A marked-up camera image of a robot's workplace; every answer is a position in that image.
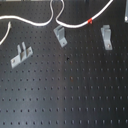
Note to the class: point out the left grey metal cable clip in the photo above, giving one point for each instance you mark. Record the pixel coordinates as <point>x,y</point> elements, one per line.
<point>23,54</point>

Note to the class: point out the grey object at right edge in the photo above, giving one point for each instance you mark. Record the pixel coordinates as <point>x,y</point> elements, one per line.
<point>126,12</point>

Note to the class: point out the middle grey metal cable clip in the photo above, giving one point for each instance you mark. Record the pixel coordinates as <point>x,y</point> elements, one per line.
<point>60,34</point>

